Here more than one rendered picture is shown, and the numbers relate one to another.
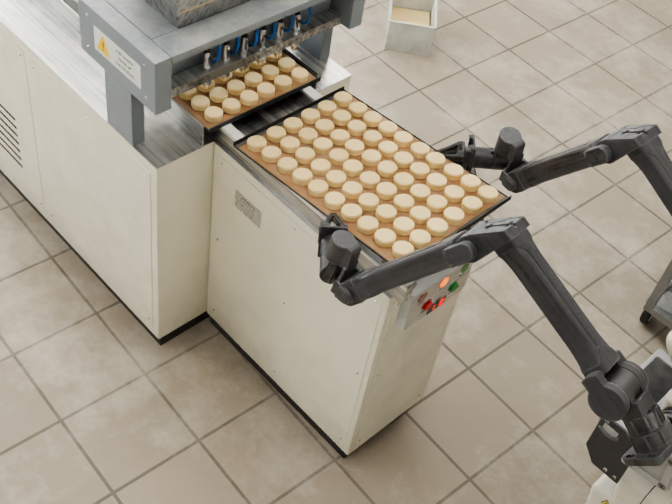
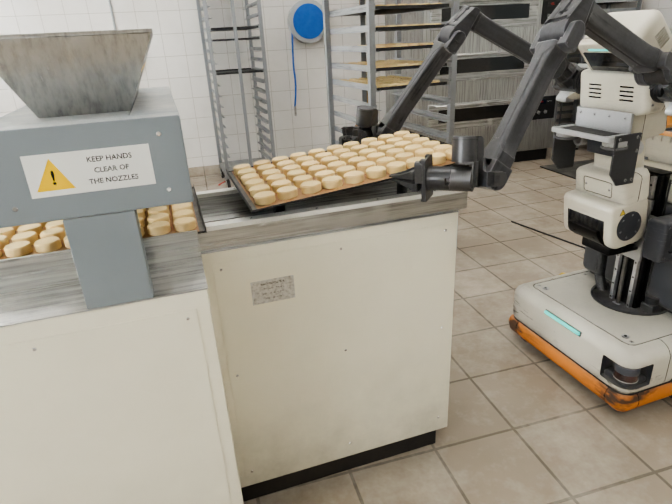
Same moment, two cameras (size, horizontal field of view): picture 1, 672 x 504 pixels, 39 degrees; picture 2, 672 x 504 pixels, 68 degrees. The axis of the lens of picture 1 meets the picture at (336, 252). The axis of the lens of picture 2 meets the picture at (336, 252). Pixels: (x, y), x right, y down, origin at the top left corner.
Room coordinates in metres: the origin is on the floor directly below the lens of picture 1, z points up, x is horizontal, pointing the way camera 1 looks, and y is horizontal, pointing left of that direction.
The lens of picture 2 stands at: (1.07, 1.11, 1.29)
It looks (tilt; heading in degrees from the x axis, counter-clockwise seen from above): 23 degrees down; 304
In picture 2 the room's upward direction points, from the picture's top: 3 degrees counter-clockwise
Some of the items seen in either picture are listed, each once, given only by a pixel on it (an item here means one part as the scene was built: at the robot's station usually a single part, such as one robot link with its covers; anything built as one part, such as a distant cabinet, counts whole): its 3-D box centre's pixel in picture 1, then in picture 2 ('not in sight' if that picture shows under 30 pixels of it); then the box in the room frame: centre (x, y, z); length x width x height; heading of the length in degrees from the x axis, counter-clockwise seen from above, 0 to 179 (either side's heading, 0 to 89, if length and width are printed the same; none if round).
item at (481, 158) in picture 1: (478, 157); (355, 140); (1.93, -0.32, 0.97); 0.07 x 0.07 x 0.10; 6
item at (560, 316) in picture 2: not in sight; (624, 323); (1.07, -0.98, 0.16); 0.67 x 0.64 x 0.25; 52
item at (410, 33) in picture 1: (410, 20); not in sight; (3.86, -0.14, 0.08); 0.30 x 0.22 x 0.16; 3
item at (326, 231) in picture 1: (332, 248); (436, 178); (1.51, 0.01, 0.97); 0.07 x 0.07 x 0.10; 7
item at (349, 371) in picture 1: (325, 282); (326, 330); (1.85, 0.01, 0.45); 0.70 x 0.34 x 0.90; 51
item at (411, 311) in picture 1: (435, 288); not in sight; (1.63, -0.27, 0.77); 0.24 x 0.04 x 0.14; 141
